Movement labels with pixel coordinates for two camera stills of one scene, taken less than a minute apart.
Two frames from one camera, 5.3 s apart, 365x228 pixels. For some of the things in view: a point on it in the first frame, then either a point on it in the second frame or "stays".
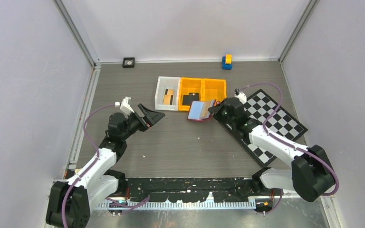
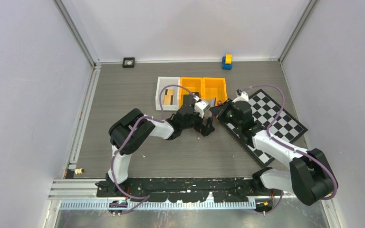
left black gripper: (150, 118) -> (204, 130)
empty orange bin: (213, 89) stays
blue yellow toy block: (227, 62) stays
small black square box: (128, 62) stays
